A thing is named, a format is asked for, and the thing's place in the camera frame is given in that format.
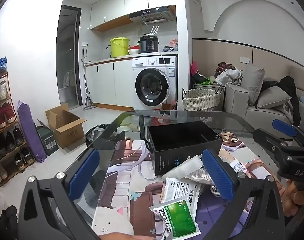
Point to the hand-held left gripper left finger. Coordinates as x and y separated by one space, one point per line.
83 173

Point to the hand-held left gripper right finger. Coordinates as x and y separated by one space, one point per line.
217 173

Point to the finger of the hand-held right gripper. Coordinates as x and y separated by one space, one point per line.
284 128
267 140

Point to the white plastic bag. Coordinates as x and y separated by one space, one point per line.
184 166

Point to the black cardboard box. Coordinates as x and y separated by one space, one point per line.
184 155

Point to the white printed sachet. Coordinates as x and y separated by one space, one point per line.
178 188

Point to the green and white sachet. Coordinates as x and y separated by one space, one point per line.
178 217

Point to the person's right hand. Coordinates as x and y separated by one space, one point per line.
295 200

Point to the small white labelled packet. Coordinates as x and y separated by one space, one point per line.
238 166

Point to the grey cushion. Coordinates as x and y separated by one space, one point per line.
253 82
273 97

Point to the black trash bin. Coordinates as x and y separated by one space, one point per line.
94 135

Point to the black jacket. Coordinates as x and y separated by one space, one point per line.
289 85

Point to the brown cardboard box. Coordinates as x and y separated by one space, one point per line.
67 130

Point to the dark green box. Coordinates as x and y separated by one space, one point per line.
48 140

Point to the grey sofa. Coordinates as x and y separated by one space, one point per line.
238 100

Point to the purple bag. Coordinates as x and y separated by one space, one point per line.
29 130

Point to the flat mop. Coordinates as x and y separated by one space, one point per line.
88 102

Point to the wicker basket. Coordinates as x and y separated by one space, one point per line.
202 100

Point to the pile of clothes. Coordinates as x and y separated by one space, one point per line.
228 75

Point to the orange box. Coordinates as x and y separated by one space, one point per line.
168 106

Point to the dark cloth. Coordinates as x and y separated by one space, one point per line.
9 220

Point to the pink and green bags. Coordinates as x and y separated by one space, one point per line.
199 76

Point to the white base cabinets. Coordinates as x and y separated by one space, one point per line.
107 82

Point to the shoe rack with shoes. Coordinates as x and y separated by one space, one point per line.
4 110

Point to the white washing machine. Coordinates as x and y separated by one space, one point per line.
164 85

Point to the glass door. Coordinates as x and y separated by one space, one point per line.
68 55

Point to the green plastic bucket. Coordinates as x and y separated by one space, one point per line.
119 47

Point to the white bowl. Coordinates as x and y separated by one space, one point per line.
133 51

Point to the crumpled clothes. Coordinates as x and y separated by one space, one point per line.
172 46

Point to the red bowl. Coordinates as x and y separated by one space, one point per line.
135 47

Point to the black pressure cooker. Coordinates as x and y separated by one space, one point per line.
148 45

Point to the white router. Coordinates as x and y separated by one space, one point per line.
152 31

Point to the range hood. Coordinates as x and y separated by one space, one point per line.
152 15

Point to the wall switch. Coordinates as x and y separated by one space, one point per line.
244 60

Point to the wall socket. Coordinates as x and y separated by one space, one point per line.
85 44

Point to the white wall cabinets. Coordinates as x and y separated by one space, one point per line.
132 2

